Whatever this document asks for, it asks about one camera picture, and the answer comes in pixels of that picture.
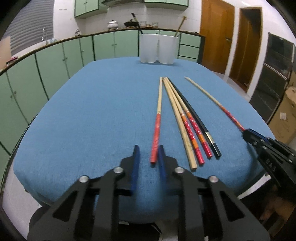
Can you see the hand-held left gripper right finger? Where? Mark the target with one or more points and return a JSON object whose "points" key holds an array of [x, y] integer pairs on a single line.
{"points": [[161, 162]]}

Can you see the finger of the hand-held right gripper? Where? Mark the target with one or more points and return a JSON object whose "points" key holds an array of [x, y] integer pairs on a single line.
{"points": [[253, 140], [261, 134]]}

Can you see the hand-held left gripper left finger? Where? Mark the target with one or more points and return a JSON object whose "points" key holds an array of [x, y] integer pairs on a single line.
{"points": [[135, 162]]}

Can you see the white two-compartment utensil holder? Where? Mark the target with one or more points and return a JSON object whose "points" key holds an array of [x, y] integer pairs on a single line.
{"points": [[150, 48]]}

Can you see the black plastic spoon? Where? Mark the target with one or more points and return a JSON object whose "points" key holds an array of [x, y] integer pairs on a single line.
{"points": [[137, 23]]}

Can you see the person's right forearm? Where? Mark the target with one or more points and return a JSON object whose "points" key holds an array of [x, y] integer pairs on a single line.
{"points": [[270, 208]]}

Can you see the cardboard box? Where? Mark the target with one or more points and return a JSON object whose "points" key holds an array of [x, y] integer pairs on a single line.
{"points": [[286, 115]]}

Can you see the orange red patterned chopstick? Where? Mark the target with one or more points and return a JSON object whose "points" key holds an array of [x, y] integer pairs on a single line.
{"points": [[192, 136]]}

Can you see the black chopstick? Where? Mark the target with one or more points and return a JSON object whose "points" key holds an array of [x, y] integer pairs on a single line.
{"points": [[198, 120]]}

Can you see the black glass cabinet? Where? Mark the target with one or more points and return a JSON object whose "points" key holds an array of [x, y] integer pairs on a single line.
{"points": [[272, 74]]}

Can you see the blue tablecloth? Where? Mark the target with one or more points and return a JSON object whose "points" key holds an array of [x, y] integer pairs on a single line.
{"points": [[92, 115]]}

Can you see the open wooden doorway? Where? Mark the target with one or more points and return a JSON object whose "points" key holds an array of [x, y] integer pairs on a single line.
{"points": [[247, 46]]}

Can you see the closed wooden door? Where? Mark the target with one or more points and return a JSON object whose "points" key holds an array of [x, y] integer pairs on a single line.
{"points": [[215, 34]]}

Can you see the green base kitchen cabinets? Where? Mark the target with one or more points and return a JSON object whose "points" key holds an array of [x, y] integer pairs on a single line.
{"points": [[53, 64]]}

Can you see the glass jar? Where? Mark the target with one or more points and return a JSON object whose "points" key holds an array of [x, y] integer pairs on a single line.
{"points": [[155, 24]]}

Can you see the black wok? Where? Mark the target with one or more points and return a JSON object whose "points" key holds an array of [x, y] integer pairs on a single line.
{"points": [[130, 23]]}

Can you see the stacked bowls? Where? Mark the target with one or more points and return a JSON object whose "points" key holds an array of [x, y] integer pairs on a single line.
{"points": [[142, 23]]}

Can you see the white cooking pot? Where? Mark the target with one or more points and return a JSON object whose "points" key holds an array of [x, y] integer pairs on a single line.
{"points": [[113, 24]]}

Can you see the metal kettle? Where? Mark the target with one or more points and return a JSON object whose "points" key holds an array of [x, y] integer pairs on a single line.
{"points": [[77, 33]]}

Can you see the metal sink faucet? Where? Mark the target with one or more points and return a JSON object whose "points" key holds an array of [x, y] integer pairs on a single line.
{"points": [[43, 33]]}

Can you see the red cloth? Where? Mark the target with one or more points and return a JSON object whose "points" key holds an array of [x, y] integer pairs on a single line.
{"points": [[12, 59]]}

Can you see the range hood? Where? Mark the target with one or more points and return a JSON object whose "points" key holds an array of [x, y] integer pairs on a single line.
{"points": [[115, 1]]}

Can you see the grey window blind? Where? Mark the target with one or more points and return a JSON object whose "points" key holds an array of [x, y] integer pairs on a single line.
{"points": [[32, 27]]}

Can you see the beige water dispenser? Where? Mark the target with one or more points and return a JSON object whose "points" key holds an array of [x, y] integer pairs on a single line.
{"points": [[4, 53]]}

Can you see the green wall kitchen cabinets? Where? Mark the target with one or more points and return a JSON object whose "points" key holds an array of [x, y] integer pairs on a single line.
{"points": [[85, 7]]}

